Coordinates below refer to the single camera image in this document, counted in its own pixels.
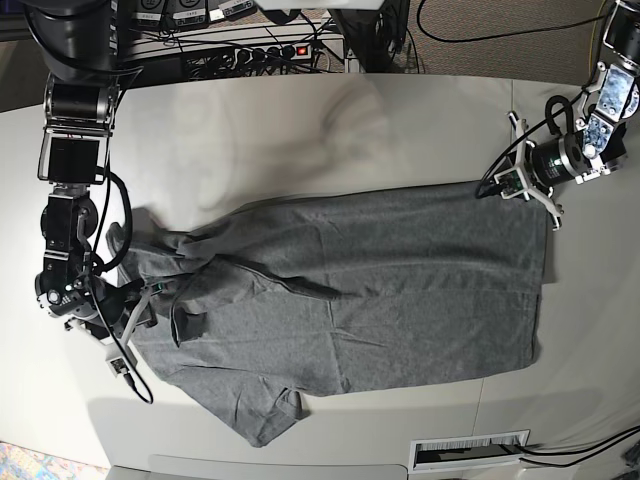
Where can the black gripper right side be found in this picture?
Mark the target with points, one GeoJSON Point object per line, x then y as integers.
{"type": "Point", "coordinates": [116, 305]}

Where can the black silver gripper left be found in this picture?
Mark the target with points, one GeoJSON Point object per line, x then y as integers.
{"type": "Point", "coordinates": [558, 161]}

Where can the grey T-shirt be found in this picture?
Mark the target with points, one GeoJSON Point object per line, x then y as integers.
{"type": "Point", "coordinates": [335, 295]}

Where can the black robot arm right side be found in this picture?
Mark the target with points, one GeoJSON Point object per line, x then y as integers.
{"type": "Point", "coordinates": [80, 43]}

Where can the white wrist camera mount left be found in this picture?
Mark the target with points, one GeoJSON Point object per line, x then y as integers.
{"type": "Point", "coordinates": [520, 181]}

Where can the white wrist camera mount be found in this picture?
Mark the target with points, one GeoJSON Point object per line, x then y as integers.
{"type": "Point", "coordinates": [520, 181]}
{"type": "Point", "coordinates": [118, 354]}

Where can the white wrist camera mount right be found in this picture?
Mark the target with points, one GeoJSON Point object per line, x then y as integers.
{"type": "Point", "coordinates": [118, 354]}

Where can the black power strip red switch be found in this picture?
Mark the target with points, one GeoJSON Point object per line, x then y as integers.
{"type": "Point", "coordinates": [233, 62]}

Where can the white cable grommet box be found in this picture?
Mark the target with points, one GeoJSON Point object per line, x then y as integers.
{"type": "Point", "coordinates": [466, 453]}

